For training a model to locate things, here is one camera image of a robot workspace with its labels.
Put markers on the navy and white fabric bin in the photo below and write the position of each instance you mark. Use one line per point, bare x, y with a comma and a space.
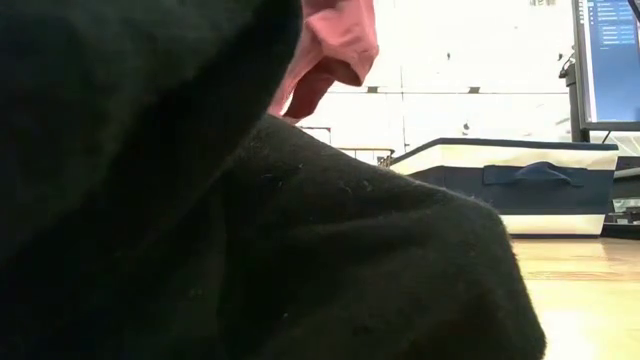
550, 200

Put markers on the black cloth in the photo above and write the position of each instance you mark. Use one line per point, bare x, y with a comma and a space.
250, 240

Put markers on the pink cloth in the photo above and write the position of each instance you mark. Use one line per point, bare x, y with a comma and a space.
340, 35

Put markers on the black monitor stand pole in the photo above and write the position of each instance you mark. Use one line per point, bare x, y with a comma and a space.
575, 110

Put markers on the computer monitor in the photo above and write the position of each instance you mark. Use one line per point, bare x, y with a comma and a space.
615, 65

